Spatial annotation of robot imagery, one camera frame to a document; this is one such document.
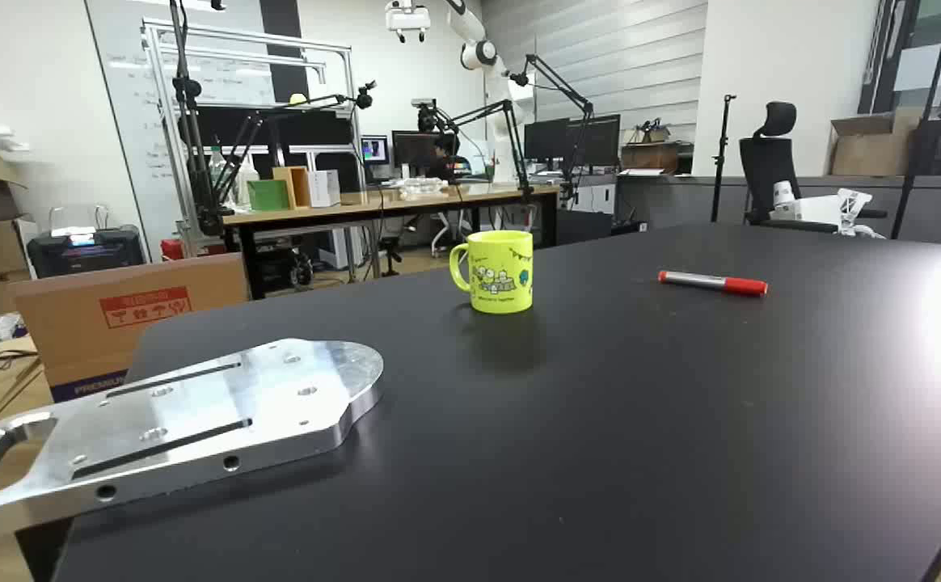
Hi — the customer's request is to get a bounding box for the black computer monitor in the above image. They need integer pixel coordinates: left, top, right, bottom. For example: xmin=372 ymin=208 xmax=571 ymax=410
xmin=520 ymin=114 xmax=625 ymax=176

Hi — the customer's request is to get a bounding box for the black storage crate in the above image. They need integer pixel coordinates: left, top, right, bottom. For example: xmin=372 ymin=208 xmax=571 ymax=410
xmin=26 ymin=222 xmax=147 ymax=283

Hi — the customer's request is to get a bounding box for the cardboard box with red label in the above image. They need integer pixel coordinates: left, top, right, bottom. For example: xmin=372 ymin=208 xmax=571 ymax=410
xmin=12 ymin=251 xmax=253 ymax=404

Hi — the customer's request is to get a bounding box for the open plain cardboard box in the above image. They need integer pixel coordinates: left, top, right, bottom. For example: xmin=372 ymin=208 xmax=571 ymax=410
xmin=824 ymin=110 xmax=921 ymax=182

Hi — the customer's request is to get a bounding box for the white crumpled object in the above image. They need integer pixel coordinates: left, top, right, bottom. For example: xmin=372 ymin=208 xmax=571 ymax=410
xmin=769 ymin=179 xmax=890 ymax=238

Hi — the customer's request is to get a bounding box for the white overhead device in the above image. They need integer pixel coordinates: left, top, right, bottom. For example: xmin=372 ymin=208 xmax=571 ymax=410
xmin=381 ymin=0 xmax=435 ymax=46

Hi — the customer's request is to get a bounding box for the thin black slanted pole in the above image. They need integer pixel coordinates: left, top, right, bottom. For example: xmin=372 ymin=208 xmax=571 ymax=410
xmin=887 ymin=0 xmax=941 ymax=242

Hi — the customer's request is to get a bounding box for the black tripod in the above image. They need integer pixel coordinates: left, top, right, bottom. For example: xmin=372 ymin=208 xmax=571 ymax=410
xmin=166 ymin=0 xmax=236 ymax=242

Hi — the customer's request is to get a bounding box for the long wooden desk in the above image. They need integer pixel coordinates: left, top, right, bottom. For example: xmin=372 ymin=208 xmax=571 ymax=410
xmin=220 ymin=182 xmax=562 ymax=303

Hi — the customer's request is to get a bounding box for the white metal frame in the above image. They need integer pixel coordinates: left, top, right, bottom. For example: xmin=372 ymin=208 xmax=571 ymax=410
xmin=143 ymin=17 xmax=358 ymax=110

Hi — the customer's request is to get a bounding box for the whiteboard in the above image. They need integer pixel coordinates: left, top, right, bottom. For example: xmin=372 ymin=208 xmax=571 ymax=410
xmin=85 ymin=0 xmax=277 ymax=256

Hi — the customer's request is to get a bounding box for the wide black monitor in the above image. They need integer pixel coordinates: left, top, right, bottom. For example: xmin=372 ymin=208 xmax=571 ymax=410
xmin=180 ymin=103 xmax=354 ymax=152

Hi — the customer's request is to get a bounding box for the white box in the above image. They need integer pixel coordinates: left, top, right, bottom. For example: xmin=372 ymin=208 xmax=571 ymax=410
xmin=305 ymin=164 xmax=342 ymax=211

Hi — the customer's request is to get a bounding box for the red marker pen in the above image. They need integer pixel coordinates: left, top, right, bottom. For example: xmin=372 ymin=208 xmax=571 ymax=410
xmin=654 ymin=269 xmax=774 ymax=301

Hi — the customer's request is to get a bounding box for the black office chair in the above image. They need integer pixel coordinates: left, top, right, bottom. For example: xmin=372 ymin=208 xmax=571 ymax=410
xmin=738 ymin=99 xmax=805 ymax=225

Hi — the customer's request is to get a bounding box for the aluminium mounting plate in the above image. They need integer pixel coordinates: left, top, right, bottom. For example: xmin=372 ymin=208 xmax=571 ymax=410
xmin=0 ymin=337 xmax=389 ymax=530

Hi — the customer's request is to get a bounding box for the yellow-green printed mug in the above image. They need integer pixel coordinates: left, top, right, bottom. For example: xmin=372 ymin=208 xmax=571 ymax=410
xmin=446 ymin=225 xmax=535 ymax=316

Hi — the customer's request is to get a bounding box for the small monitor blue screen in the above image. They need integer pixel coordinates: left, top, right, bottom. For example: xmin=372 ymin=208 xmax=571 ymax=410
xmin=354 ymin=133 xmax=394 ymax=169

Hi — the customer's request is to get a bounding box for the tan box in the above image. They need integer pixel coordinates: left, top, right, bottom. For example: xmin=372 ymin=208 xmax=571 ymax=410
xmin=272 ymin=163 xmax=318 ymax=211

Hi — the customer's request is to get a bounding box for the green box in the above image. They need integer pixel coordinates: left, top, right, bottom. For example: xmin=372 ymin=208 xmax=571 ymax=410
xmin=244 ymin=176 xmax=294 ymax=215

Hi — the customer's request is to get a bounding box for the black stand pole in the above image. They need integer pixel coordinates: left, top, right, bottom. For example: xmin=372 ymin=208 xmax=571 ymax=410
xmin=709 ymin=92 xmax=741 ymax=225

